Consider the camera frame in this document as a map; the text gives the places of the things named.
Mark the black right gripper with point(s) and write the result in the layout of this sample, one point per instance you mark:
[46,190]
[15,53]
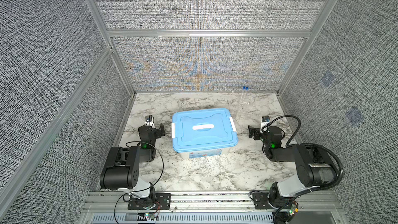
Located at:
[257,132]

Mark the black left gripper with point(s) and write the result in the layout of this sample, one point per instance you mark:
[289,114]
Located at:
[159,133]

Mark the clear acrylic tube rack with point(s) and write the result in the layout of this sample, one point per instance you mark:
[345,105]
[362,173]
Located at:
[248,98]

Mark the blue plastic box lid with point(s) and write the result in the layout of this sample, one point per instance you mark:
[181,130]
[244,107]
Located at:
[201,115]

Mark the blue capped test tube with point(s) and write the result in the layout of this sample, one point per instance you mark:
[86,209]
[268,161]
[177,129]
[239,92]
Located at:
[242,94]
[245,101]

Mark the white plastic storage box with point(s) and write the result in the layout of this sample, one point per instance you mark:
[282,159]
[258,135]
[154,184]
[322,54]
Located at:
[205,153]

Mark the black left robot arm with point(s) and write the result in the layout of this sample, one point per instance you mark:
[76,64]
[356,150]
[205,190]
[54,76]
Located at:
[122,167]

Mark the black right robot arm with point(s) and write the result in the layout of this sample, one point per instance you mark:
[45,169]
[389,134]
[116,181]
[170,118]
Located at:
[317,168]

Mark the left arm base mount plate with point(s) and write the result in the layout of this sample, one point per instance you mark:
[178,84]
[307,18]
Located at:
[161,201]

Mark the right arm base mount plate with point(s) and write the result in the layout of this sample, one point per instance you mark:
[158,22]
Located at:
[260,200]

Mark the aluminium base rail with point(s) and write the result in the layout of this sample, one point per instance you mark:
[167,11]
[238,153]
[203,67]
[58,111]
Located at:
[211,207]

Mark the horizontal aluminium wall bar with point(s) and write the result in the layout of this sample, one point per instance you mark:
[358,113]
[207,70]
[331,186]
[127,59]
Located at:
[209,33]

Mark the left corner aluminium frame post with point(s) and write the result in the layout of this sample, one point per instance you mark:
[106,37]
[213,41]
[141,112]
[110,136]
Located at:
[100,23]

